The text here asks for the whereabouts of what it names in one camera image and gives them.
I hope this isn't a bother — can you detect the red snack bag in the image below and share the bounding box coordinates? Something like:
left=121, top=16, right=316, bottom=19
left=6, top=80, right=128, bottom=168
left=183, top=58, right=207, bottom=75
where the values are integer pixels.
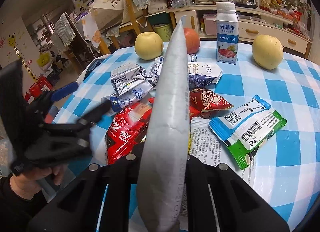
left=105, top=102, right=152, bottom=164

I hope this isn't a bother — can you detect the silver foil snack bag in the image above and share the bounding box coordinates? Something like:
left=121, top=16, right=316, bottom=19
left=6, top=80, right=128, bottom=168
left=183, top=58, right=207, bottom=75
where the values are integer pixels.
left=101, top=61, right=154, bottom=117

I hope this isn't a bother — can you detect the blue green white packet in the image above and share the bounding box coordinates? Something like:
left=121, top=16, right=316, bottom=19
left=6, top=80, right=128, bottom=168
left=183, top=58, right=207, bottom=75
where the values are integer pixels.
left=209, top=95, right=287, bottom=170

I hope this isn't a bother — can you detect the grey white plastic wrapper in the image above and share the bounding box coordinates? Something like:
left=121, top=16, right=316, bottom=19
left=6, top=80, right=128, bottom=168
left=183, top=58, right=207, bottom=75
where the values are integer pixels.
left=137, top=17, right=190, bottom=231

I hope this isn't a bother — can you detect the green trash bin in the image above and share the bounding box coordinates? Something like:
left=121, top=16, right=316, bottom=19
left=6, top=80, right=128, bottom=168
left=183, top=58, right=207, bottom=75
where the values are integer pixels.
left=153, top=23, right=173, bottom=42

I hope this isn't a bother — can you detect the person's left hand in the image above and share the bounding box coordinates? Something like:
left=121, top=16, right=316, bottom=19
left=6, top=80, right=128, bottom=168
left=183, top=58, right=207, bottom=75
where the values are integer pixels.
left=10, top=164, right=67, bottom=200

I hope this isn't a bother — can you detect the white printed paper wrapper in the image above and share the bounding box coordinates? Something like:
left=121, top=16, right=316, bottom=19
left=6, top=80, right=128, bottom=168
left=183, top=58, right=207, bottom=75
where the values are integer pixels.
left=189, top=117, right=255, bottom=186

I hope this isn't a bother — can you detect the blue checked tablecloth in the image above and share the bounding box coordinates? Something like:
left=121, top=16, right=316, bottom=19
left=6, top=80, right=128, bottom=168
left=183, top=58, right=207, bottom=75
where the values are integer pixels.
left=53, top=40, right=320, bottom=232

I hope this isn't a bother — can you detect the yellow apple left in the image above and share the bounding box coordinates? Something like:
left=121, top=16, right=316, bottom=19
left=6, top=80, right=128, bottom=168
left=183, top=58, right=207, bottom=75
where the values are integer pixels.
left=135, top=31, right=163, bottom=61

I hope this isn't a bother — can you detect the yellow apple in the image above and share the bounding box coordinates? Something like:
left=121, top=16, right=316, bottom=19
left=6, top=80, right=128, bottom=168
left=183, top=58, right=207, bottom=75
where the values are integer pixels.
left=252, top=35, right=284, bottom=70
left=135, top=31, right=163, bottom=61

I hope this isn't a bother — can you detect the wooden chair with tote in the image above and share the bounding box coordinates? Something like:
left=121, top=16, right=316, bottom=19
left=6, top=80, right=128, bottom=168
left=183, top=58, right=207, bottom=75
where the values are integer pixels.
left=89, top=0, right=149, bottom=49

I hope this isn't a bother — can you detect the small red candy wrapper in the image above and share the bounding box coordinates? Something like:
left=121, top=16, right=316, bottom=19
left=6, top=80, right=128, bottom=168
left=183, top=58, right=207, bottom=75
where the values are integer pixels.
left=189, top=88, right=233, bottom=118

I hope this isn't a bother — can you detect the blue white crumpled bag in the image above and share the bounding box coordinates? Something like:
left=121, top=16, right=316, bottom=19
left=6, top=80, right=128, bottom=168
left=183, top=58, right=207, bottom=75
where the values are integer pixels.
left=147, top=54, right=223, bottom=90

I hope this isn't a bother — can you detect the red apple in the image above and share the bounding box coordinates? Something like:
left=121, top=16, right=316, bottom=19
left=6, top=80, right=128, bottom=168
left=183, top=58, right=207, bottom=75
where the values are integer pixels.
left=184, top=28, right=200, bottom=55

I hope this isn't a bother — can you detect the pink storage box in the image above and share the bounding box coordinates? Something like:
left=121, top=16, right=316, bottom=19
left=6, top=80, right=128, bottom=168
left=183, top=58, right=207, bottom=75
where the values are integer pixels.
left=203, top=14, right=217, bottom=36

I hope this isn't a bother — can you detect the yellow apple right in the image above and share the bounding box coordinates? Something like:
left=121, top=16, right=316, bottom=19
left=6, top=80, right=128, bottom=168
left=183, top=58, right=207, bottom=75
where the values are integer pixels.
left=252, top=35, right=284, bottom=70

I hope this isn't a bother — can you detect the white yogurt drink bottle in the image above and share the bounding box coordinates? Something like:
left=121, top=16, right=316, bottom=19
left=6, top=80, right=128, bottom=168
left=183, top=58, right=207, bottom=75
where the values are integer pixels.
left=216, top=2, right=239, bottom=64

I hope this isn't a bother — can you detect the cream TV cabinet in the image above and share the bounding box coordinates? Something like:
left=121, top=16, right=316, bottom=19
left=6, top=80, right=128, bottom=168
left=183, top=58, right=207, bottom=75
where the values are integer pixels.
left=165, top=5, right=312, bottom=58

